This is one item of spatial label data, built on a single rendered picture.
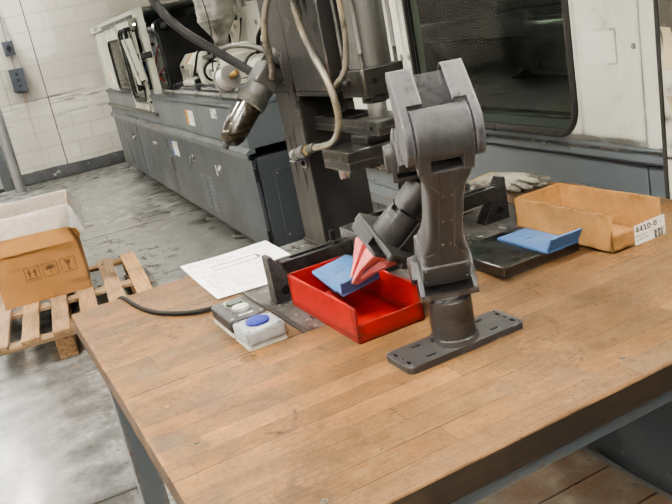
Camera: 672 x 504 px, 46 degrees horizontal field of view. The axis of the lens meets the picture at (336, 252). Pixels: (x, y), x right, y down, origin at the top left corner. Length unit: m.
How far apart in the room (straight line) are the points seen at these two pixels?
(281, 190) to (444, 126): 3.76
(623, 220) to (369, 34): 0.58
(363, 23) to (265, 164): 3.20
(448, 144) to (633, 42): 1.00
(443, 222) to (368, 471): 0.32
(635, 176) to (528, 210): 0.38
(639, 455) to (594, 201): 0.84
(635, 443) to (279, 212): 2.93
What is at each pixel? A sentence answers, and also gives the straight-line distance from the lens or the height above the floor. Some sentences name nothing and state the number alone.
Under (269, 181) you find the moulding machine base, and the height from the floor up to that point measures 0.50.
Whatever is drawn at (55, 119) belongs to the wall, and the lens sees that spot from 10.55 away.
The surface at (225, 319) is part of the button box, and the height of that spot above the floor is 0.93.
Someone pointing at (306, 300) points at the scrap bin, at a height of 0.93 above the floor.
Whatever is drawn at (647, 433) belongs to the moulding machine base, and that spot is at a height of 0.24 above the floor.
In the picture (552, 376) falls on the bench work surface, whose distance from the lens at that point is 1.03.
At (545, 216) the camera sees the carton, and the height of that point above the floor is 0.94.
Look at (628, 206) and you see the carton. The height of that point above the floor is 0.94.
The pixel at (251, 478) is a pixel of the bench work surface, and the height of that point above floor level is 0.90.
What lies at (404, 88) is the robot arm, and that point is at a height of 1.28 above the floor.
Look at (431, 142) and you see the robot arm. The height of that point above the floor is 1.23.
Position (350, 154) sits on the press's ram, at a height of 1.14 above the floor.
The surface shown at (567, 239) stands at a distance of 1.41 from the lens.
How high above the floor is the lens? 1.39
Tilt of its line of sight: 17 degrees down
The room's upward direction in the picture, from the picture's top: 11 degrees counter-clockwise
